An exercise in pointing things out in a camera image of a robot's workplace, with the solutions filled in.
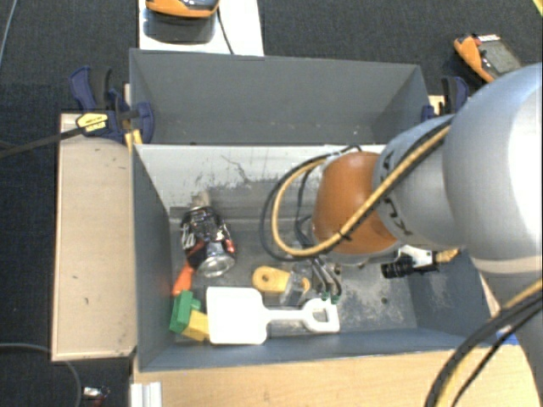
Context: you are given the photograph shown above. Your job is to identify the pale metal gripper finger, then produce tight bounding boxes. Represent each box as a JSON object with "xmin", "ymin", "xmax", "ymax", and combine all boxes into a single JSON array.
[
  {"xmin": 278, "ymin": 285, "xmax": 308, "ymax": 307},
  {"xmin": 289, "ymin": 269, "xmax": 314, "ymax": 292}
]

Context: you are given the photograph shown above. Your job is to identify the yellow tag with hole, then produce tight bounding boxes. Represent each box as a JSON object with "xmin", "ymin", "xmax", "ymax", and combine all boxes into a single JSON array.
[{"xmin": 251, "ymin": 265, "xmax": 312, "ymax": 294}]

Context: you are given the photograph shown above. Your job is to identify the white toy shovel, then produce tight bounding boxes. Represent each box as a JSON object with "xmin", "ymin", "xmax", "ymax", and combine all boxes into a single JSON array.
[{"xmin": 205, "ymin": 286, "xmax": 342, "ymax": 346}]

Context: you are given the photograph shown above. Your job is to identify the yellow block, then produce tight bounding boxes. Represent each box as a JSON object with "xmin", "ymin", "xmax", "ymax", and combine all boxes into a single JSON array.
[{"xmin": 182, "ymin": 310, "xmax": 211, "ymax": 343}]

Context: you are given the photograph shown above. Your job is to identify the crushed black and red can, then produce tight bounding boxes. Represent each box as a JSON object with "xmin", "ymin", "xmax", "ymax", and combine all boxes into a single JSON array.
[{"xmin": 180, "ymin": 204, "xmax": 238, "ymax": 279}]

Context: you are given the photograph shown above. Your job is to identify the orange toy carrot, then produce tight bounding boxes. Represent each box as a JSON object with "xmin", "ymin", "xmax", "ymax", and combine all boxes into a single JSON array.
[{"xmin": 171, "ymin": 265, "xmax": 197, "ymax": 298}]

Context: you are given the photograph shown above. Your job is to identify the green block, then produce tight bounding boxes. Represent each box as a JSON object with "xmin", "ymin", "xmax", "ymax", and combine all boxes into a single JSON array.
[{"xmin": 168, "ymin": 290, "xmax": 203, "ymax": 335}]

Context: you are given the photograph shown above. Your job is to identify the grey metal bin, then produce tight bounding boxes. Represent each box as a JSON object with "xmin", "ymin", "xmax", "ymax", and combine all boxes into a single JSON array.
[{"xmin": 128, "ymin": 47, "xmax": 502, "ymax": 373}]

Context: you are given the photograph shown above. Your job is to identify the pale wood board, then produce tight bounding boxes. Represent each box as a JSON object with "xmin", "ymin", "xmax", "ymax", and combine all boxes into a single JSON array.
[{"xmin": 50, "ymin": 112, "xmax": 139, "ymax": 362}]

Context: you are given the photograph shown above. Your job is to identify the black cylinder on white bracket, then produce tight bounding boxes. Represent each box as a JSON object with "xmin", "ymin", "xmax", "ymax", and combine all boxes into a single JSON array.
[{"xmin": 380, "ymin": 246, "xmax": 442, "ymax": 280}]

